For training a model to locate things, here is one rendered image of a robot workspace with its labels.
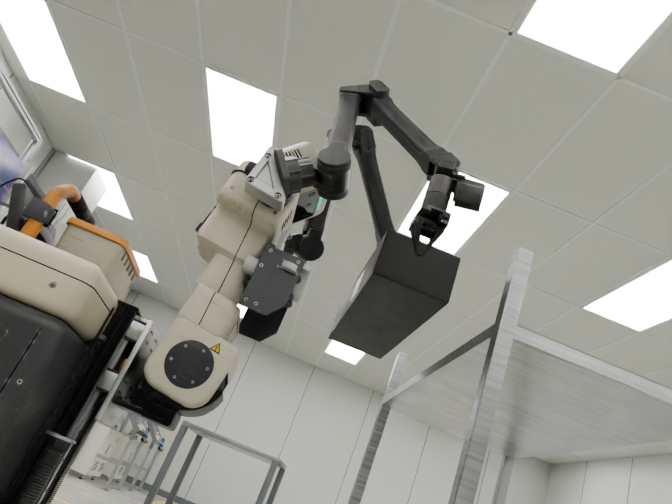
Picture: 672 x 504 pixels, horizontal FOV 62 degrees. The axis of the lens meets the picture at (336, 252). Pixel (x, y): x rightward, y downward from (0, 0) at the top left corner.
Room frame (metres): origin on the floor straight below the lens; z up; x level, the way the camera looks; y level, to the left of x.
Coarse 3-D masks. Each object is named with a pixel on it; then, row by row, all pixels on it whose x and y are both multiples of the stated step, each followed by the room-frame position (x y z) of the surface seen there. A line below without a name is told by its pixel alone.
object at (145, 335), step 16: (128, 336) 1.29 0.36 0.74; (144, 336) 1.26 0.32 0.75; (144, 352) 1.33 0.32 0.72; (128, 368) 1.27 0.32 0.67; (112, 384) 1.29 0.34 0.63; (128, 384) 1.34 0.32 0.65; (224, 384) 1.40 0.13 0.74; (112, 400) 1.28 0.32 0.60; (128, 400) 1.44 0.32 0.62; (160, 400) 1.28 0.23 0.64; (96, 416) 1.26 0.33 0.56; (112, 416) 1.35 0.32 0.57; (144, 416) 1.28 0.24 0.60; (160, 416) 1.28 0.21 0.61; (176, 416) 1.32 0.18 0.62; (192, 416) 1.40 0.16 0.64
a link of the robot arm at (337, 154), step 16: (352, 96) 1.22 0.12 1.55; (368, 96) 1.23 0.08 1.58; (336, 112) 1.22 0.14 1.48; (352, 112) 1.20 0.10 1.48; (368, 112) 1.27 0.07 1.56; (336, 128) 1.17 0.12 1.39; (352, 128) 1.17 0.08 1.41; (336, 144) 1.10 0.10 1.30; (320, 160) 1.07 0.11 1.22; (336, 160) 1.07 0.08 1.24; (320, 192) 1.15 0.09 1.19
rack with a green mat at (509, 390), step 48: (480, 336) 0.97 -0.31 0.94; (528, 336) 0.89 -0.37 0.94; (432, 384) 1.34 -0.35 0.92; (480, 384) 0.91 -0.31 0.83; (528, 384) 1.07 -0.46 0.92; (576, 384) 0.97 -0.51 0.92; (624, 384) 0.89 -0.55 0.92; (480, 432) 0.89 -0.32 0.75; (528, 432) 1.41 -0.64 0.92; (576, 432) 1.25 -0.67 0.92; (624, 432) 1.12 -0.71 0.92
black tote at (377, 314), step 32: (384, 256) 1.07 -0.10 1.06; (416, 256) 1.07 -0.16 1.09; (448, 256) 1.07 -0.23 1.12; (352, 288) 1.41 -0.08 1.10; (384, 288) 1.12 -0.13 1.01; (416, 288) 1.07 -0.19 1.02; (448, 288) 1.07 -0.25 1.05; (352, 320) 1.40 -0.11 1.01; (384, 320) 1.31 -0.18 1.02; (416, 320) 1.23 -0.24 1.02; (384, 352) 1.56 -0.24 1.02
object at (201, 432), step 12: (180, 432) 3.98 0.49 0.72; (204, 432) 3.95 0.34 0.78; (192, 444) 4.39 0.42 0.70; (228, 444) 4.06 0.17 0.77; (240, 444) 3.90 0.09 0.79; (168, 456) 3.98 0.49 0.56; (192, 456) 4.38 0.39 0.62; (252, 456) 4.27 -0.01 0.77; (264, 456) 3.86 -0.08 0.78; (168, 468) 4.01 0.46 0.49; (276, 468) 3.87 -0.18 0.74; (156, 480) 3.98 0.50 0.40; (180, 480) 4.38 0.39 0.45; (264, 480) 3.85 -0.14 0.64; (276, 480) 4.25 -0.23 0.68; (156, 492) 4.00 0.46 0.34; (264, 492) 3.85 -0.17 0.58; (276, 492) 4.26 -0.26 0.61
